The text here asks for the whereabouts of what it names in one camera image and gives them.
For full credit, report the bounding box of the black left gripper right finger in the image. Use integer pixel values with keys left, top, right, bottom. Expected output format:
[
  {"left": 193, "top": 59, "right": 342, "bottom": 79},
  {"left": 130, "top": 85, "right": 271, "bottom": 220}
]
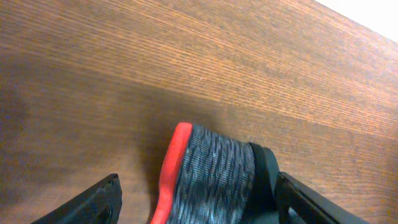
[{"left": 274, "top": 172, "right": 365, "bottom": 224}]

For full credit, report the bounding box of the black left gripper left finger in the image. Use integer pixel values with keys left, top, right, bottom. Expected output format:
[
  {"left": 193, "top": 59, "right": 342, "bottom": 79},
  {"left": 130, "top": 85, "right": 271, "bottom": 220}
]
[{"left": 32, "top": 174, "right": 122, "bottom": 224}]

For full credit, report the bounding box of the black leggings red waistband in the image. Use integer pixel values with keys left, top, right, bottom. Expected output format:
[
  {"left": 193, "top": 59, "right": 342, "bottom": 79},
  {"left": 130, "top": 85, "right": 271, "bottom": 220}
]
[{"left": 151, "top": 123, "right": 279, "bottom": 224}]

